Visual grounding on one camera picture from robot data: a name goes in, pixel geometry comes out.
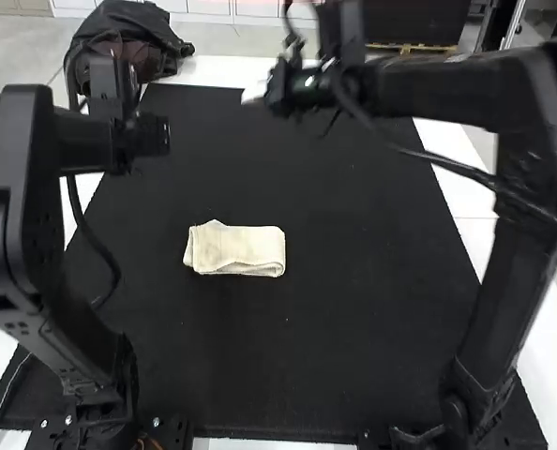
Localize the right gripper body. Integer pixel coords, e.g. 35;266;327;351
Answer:
263;55;343;114

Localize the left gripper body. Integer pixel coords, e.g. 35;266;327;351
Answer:
113;113;172;162

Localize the pale towel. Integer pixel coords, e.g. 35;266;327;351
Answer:
182;218;288;278

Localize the black bag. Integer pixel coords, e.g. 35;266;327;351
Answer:
62;0;196;86

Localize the wooden pallet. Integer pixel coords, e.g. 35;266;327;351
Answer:
366;41;459;58

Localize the black mat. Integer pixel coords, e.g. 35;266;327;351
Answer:
0;82;549;444

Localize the black crate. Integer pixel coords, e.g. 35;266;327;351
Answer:
362;0;470;46

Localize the black metal rack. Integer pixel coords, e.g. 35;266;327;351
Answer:
468;0;526;53

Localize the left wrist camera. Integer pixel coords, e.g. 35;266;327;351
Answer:
87;55;140;124

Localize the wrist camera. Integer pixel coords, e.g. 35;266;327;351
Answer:
87;55;140;124
314;0;368;63

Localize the black cable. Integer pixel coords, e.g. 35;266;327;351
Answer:
65;171;123;310
279;0;309;53
324;88;557;282

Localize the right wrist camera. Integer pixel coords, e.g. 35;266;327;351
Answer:
314;0;368;63

